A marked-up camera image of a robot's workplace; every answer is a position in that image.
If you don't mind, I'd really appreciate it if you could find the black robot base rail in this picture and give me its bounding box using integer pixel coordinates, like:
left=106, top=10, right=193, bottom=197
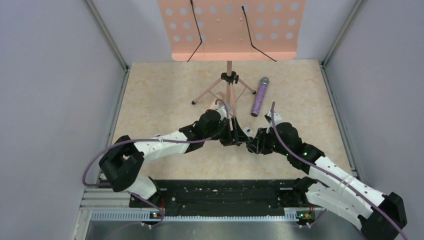
left=128, top=179, right=332, bottom=229

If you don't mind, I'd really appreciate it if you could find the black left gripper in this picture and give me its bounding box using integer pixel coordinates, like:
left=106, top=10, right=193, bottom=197
left=204, top=116, right=251, bottom=146

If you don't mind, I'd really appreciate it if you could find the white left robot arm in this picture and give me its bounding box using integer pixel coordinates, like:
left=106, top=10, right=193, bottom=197
left=99, top=109, right=253, bottom=207

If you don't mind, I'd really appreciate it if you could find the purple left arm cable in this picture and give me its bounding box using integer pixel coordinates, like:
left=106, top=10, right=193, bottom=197
left=81, top=98, right=230, bottom=229

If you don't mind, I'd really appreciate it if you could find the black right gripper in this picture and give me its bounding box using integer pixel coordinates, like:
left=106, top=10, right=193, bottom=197
left=247, top=126, right=291, bottom=156

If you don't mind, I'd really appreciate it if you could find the white earbud charging case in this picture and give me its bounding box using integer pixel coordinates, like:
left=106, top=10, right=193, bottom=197
left=243, top=127, right=254, bottom=138

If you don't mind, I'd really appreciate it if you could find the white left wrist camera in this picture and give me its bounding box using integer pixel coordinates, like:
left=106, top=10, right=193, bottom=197
left=214, top=104, right=230, bottom=120

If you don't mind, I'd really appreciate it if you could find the pink music stand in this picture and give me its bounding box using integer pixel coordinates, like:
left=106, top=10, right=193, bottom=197
left=156, top=0, right=307, bottom=127

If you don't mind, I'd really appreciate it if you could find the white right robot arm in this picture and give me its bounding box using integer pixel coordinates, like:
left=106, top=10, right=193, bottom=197
left=244, top=122, right=408, bottom=240

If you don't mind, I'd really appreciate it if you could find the purple glitter microphone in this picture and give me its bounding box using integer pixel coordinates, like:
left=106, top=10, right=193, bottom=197
left=250, top=77, right=270, bottom=117

